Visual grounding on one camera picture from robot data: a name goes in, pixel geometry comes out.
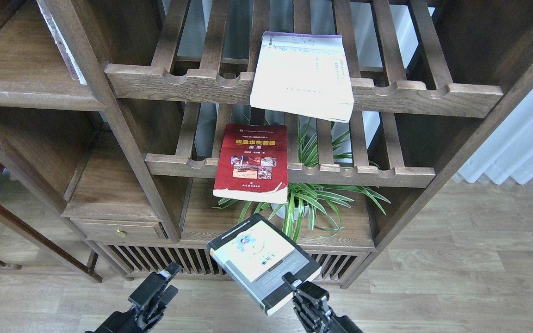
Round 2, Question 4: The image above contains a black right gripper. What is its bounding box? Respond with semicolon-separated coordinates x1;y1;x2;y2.
283;272;362;333

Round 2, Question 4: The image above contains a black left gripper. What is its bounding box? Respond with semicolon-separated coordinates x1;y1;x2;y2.
95;263;182;333

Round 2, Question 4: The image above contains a green and black book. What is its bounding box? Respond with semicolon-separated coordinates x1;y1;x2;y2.
206;214;321;316

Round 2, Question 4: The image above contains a white standing book on shelf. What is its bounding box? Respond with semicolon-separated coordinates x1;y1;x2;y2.
37;0;87;85

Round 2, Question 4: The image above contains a brass drawer knob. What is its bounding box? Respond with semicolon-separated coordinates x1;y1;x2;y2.
116;229;127;238

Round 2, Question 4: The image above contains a white plant pot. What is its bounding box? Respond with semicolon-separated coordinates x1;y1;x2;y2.
271;202;310;220

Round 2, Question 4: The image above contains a green spider plant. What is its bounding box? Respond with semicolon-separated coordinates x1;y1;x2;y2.
212;118;391;241

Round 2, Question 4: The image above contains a red paperback book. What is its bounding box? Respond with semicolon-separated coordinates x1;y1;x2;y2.
213;123;289;204

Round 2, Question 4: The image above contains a dark wooden bookshelf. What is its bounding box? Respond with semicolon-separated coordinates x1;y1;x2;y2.
0;0;533;288

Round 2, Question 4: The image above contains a white cream paperback book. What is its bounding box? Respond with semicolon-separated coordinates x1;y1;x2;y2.
249;31;354;123

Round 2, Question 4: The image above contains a white curtain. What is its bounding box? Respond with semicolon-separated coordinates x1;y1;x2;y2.
454;90;533;184

